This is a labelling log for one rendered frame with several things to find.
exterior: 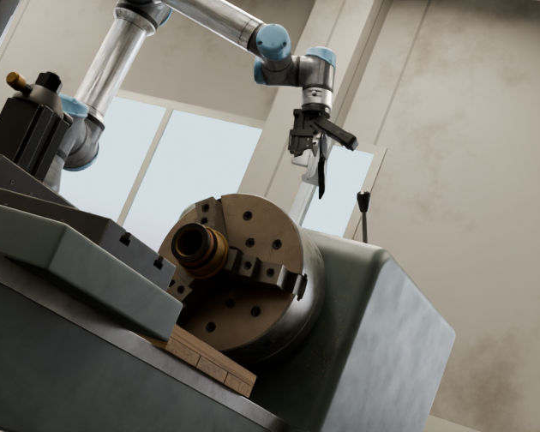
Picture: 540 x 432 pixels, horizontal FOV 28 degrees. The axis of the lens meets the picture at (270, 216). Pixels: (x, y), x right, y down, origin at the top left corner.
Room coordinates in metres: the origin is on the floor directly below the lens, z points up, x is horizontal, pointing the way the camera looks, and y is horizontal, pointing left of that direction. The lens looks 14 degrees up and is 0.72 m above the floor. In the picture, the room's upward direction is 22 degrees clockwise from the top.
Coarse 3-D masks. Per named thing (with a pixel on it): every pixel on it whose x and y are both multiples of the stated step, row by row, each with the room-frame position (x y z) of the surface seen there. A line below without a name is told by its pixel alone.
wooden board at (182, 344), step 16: (144, 336) 1.59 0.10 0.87; (176, 336) 1.58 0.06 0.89; (192, 336) 1.62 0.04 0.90; (176, 352) 1.60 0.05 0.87; (192, 352) 1.63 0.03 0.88; (208, 352) 1.67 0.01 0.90; (208, 368) 1.69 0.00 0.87; (224, 368) 1.73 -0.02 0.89; (240, 368) 1.77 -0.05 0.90; (224, 384) 1.75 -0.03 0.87; (240, 384) 1.79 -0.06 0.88
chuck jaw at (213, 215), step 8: (208, 200) 1.97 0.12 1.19; (216, 200) 1.98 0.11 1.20; (200, 208) 1.98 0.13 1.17; (208, 208) 1.97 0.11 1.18; (216, 208) 1.97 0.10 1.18; (200, 216) 1.97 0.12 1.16; (208, 216) 1.94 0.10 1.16; (216, 216) 1.96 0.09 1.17; (224, 216) 2.00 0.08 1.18; (200, 224) 1.95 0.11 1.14; (208, 224) 1.91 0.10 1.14; (216, 224) 1.95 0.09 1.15; (224, 224) 1.99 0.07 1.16; (224, 232) 1.97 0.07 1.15
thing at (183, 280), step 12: (180, 276) 1.92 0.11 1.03; (180, 288) 1.94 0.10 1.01; (192, 288) 1.92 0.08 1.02; (204, 288) 1.95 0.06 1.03; (216, 288) 1.97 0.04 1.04; (180, 300) 1.94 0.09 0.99; (192, 300) 1.95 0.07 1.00; (204, 300) 1.97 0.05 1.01; (180, 312) 1.96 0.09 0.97; (192, 312) 1.98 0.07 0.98; (180, 324) 1.99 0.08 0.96
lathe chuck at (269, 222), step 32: (256, 224) 1.96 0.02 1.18; (288, 224) 1.93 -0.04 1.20; (256, 256) 1.95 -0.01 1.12; (288, 256) 1.92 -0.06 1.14; (256, 288) 1.93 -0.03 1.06; (192, 320) 1.99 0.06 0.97; (224, 320) 1.95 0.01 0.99; (256, 320) 1.92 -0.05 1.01; (288, 320) 1.92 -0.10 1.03; (224, 352) 1.95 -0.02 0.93; (256, 352) 1.97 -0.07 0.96
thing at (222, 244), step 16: (192, 224) 1.85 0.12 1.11; (176, 240) 1.86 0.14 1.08; (192, 240) 1.89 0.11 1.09; (208, 240) 1.83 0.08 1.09; (224, 240) 1.89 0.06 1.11; (176, 256) 1.86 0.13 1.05; (192, 256) 1.84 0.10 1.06; (208, 256) 1.85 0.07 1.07; (224, 256) 1.88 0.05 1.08; (192, 272) 1.88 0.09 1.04; (208, 272) 1.88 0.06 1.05
